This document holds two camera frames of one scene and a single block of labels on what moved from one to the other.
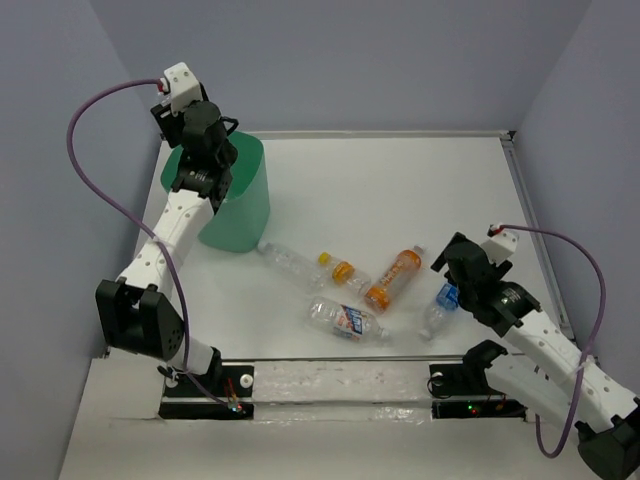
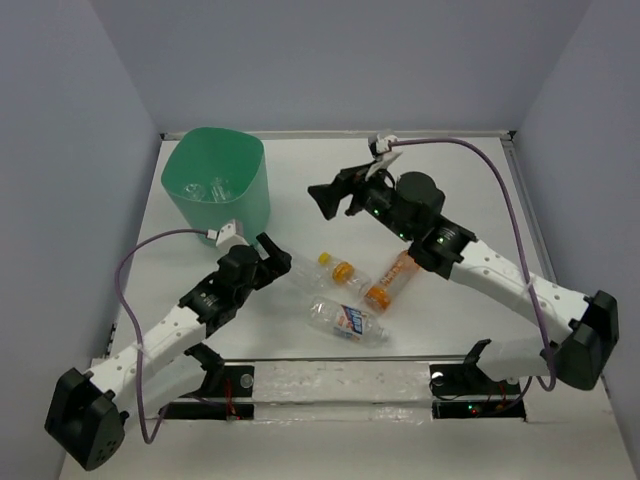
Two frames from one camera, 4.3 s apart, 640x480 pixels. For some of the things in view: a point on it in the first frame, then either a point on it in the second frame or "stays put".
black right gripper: [500, 271] to [352, 182]
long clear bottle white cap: [308, 273] stays put
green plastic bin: [240, 221] stays put
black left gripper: [170, 123] to [273, 267]
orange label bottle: [406, 265] stays put
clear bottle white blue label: [347, 321] stays put
